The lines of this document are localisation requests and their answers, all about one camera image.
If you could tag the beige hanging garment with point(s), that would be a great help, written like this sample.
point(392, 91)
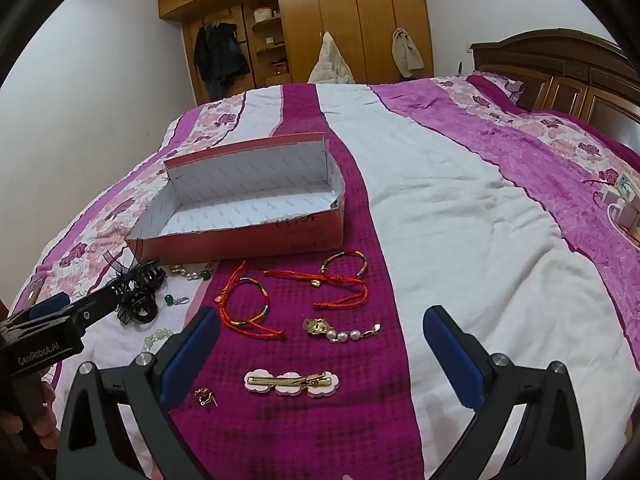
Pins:
point(406, 54)

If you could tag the black hanging coat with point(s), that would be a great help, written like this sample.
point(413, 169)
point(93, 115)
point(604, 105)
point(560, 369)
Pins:
point(219, 58)

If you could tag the pink pillow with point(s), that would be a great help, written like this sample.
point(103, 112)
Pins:
point(497, 87)

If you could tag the gold pearl hair clip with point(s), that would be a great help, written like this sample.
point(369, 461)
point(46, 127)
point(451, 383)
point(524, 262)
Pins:
point(319, 327)

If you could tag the white charger with boxes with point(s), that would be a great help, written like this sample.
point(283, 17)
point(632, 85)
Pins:
point(619, 195)

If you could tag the red cardboard box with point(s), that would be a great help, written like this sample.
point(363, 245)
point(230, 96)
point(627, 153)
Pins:
point(265, 197)

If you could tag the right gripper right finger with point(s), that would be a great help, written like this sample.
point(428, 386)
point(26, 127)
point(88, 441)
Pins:
point(549, 443)

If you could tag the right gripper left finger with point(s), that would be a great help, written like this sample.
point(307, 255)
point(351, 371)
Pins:
point(94, 440)

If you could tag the white box on shelf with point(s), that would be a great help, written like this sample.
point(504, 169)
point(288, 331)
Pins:
point(263, 13)

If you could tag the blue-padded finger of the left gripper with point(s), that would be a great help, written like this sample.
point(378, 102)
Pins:
point(50, 305)

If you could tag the green gem pendant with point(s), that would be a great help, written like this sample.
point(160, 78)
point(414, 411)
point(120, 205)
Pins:
point(171, 301)

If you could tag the pink flower hair clip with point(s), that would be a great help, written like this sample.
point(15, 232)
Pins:
point(317, 385)

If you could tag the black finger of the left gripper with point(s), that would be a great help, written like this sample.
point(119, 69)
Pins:
point(90, 309)

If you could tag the red box on shelf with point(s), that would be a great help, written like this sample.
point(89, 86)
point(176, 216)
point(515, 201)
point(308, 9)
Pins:
point(279, 68)

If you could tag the wooden wardrobe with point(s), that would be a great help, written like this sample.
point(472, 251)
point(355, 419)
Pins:
point(362, 29)

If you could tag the dark wooden headboard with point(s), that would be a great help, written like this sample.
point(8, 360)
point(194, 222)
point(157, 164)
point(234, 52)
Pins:
point(570, 72)

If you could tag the person's left hand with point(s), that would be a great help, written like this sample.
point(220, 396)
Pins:
point(45, 425)

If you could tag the black ribbon hair claw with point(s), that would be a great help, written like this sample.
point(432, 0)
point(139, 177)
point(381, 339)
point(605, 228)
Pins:
point(136, 287)

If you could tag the cream puffy jacket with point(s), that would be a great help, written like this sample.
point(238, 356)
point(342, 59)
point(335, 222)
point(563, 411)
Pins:
point(331, 67)

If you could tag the small gold earring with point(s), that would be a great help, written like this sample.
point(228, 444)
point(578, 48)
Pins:
point(205, 396)

